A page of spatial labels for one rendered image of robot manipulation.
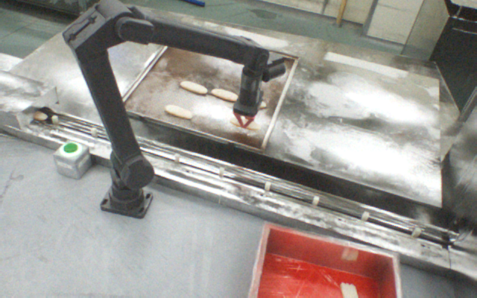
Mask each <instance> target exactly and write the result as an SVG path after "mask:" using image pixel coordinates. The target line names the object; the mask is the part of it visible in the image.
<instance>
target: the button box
mask: <svg viewBox="0 0 477 298"><path fill-rule="evenodd" d="M68 143H77V142H73V141H70V140H68V141H66V142H65V143H64V144H63V145H62V146H64V145H66V144H68ZM77 144H79V143H77ZM79 145H80V146H81V152H80V153H78V154H76V155H74V156H64V155H62V154H61V153H60V149H61V147H62V146H61V147H60V148H58V150H57V151H56V152H55V153H53V154H54V160H55V163H56V166H57V172H58V173H59V174H62V175H65V176H67V177H71V178H74V179H76V180H79V179H80V178H81V177H82V176H83V174H84V173H85V172H86V171H87V170H88V169H89V168H90V167H91V166H92V165H95V157H94V156H91V154H90V150H89V146H86V145H82V144H79Z"/></svg>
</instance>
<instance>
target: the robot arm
mask: <svg viewBox="0 0 477 298"><path fill-rule="evenodd" d="M62 36H63V39H64V41H65V43H66V44H67V45H68V47H70V49H71V50H72V53H73V55H74V56H75V59H76V62H77V64H78V66H79V69H80V72H81V74H82V75H83V79H84V81H85V83H86V86H87V88H88V90H89V93H90V95H91V97H92V100H93V102H94V105H95V108H96V109H97V112H98V114H99V117H100V119H101V122H102V124H103V126H104V129H105V131H106V133H107V136H108V139H109V140H110V147H111V152H110V161H111V163H112V164H113V167H112V168H110V176H111V180H112V185H111V186H110V189H109V190H108V192H107V193H106V195H105V196H104V199H103V200H102V201H101V203H100V206H101V210H102V211H105V212H112V213H116V214H119V215H124V216H128V217H132V218H138V219H142V218H144V216H145V213H146V212H147V210H148V207H149V206H150V204H151V201H152V199H153V192H152V191H146V190H143V187H145V186H146V185H147V184H149V182H150V181H152V179H153V178H154V175H155V170H154V167H153V166H152V164H151V163H150V162H149V160H148V159H146V157H145V156H144V154H143V153H142V151H141V148H140V146H139V144H138V142H137V140H136V138H135V135H134V133H133V129H132V127H131V124H130V120H129V118H128V116H127V112H126V109H125V107H124V103H123V100H122V98H121V94H120V89H119V85H118V83H117V80H116V77H115V75H114V72H113V68H112V66H111V63H110V59H109V51H108V48H111V47H113V46H116V45H119V44H122V43H123V42H127V41H129V42H135V43H139V44H143V45H148V43H151V44H156V45H162V46H166V47H169V48H176V49H180V50H183V51H189V52H193V53H196V54H202V55H206V56H210V57H216V58H219V59H223V60H229V61H231V62H233V63H236V64H239V65H243V66H244V67H243V69H242V72H241V85H240V91H239V95H238V97H237V99H236V102H235V103H234V105H233V115H234V116H235V117H236V118H237V120H238V122H239V124H240V125H241V127H243V128H246V127H247V126H248V125H249V124H250V123H251V122H252V121H253V120H254V119H255V117H256V114H257V112H258V110H259V107H260V106H261V104H262V96H263V94H264V92H263V91H262V90H260V89H261V84H262V82H264V83H268V82H270V81H272V80H276V79H277V78H279V77H282V76H284V75H285V72H286V68H285V64H284V58H282V57H281V56H279V55H278V54H277V53H275V52H274V53H271V54H269V51H268V50H267V49H266V48H264V47H262V46H261V45H260V44H258V43H257V42H255V41H254V40H252V39H251V38H248V37H243V36H240V37H239V36H236V35H233V36H232V35H229V34H224V33H221V32H218V31H214V30H211V29H208V28H203V27H201V26H197V25H193V24H190V23H188V22H183V21H180V20H177V19H172V18H170V17H167V16H163V15H160V14H157V13H153V12H149V11H147V10H145V9H142V8H140V7H135V6H132V7H131V6H130V5H128V4H123V3H121V2H120V1H119V0H100V1H99V3H95V4H94V5H93V6H92V7H91V8H90V9H88V11H86V12H85V13H84V14H83V15H82V16H80V17H79V18H78V19H76V20H75V21H74V22H73V23H72V24H70V26H68V27H67V28H66V29H65V30H64V31H63V32H62ZM240 115H242V116H244V117H245V118H246V119H248V120H247V122H246V123H245V124H243V121H242V119H241V116H240Z"/></svg>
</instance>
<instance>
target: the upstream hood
mask: <svg viewBox="0 0 477 298"><path fill-rule="evenodd" d="M46 104H48V106H49V107H50V106H52V105H53V104H60V103H59V99H58V96H57V86H55V85H51V84H49V83H44V82H42V81H38V80H34V79H32V78H29V77H23V76H19V75H17V74H12V73H10V72H5V71H2V70H0V123H1V124H5V125H7V126H11V127H15V128H17V129H20V130H21V129H22V128H24V127H25V125H27V124H28V123H30V122H31V121H33V120H34V119H33V116H32V115H33V114H34V113H35V112H37V111H38V110H40V109H41V108H42V107H44V106H45V105H46Z"/></svg>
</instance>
